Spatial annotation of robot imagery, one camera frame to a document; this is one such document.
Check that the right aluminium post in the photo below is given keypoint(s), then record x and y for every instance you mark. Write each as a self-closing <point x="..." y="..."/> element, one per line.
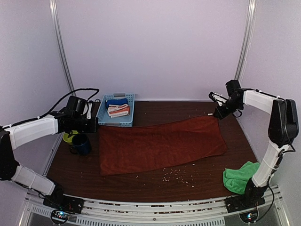
<point x="250" y="18"/>

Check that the orange white rolled towel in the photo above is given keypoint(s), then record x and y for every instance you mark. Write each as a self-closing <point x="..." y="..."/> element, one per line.
<point x="118" y="111"/>

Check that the blue rolled towel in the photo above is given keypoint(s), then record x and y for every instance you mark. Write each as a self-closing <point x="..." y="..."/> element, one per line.
<point x="110" y="102"/>

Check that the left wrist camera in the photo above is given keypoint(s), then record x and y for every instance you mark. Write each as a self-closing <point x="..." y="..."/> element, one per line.
<point x="77" y="107"/>

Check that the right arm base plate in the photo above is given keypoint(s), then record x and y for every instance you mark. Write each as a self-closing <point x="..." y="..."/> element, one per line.
<point x="239" y="203"/>

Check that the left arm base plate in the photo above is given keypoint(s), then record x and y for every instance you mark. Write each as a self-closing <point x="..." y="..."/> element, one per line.
<point x="68" y="204"/>

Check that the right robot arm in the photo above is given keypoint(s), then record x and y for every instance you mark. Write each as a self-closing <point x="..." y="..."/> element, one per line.
<point x="283" y="129"/>

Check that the left aluminium post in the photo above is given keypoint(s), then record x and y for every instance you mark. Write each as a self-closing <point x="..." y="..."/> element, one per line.
<point x="59" y="40"/>

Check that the aluminium front rail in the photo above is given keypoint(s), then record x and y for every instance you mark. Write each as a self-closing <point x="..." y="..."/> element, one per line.
<point x="208" y="212"/>

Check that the light blue plastic basket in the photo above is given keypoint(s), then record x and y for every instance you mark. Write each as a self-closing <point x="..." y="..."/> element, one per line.
<point x="123" y="121"/>

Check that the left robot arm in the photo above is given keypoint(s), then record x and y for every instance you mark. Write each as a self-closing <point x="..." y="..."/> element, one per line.
<point x="15" y="135"/>

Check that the aluminium post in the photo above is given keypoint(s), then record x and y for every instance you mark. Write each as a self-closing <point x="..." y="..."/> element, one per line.
<point x="59" y="40"/>
<point x="250" y="18"/>

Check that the yellow green bowl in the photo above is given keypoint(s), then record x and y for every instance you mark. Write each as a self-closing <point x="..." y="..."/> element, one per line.
<point x="67" y="138"/>

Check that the dark red towel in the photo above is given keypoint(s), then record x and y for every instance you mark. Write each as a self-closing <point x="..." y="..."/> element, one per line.
<point x="139" y="149"/>

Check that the green microfiber towel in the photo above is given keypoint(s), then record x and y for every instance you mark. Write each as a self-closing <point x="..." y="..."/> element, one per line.
<point x="235" y="180"/>

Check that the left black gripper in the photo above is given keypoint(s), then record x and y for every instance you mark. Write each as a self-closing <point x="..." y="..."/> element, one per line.
<point x="93" y="126"/>

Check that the dark blue mug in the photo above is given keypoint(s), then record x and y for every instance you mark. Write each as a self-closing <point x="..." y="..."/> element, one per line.
<point x="80" y="145"/>

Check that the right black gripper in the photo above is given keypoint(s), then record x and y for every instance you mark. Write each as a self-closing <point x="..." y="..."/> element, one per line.
<point x="222" y="114"/>

